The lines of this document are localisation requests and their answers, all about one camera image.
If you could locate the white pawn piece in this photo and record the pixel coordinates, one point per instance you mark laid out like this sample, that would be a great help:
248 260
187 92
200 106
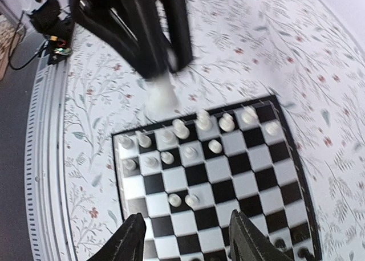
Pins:
125 142

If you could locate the white queen piece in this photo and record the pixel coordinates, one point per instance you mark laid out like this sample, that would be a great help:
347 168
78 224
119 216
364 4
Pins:
161 97

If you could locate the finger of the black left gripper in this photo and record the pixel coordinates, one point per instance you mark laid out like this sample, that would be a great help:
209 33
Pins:
179 43
131 27

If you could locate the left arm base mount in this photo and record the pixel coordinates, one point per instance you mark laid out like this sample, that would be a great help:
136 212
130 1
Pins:
58 32

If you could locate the front aluminium rail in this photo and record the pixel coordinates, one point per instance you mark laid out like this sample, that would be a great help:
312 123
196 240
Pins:
45 187

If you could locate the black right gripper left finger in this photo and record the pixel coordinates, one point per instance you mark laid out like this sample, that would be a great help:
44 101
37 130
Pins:
127 243

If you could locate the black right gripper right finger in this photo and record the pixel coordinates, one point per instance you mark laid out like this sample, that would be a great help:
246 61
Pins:
248 243

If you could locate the white pawn at edge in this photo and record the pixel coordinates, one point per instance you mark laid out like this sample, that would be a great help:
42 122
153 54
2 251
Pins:
130 165

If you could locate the black and white chess board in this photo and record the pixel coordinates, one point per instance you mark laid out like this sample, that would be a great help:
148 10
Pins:
187 190

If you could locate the floral patterned table mat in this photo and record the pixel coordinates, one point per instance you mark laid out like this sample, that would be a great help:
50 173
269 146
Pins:
243 49

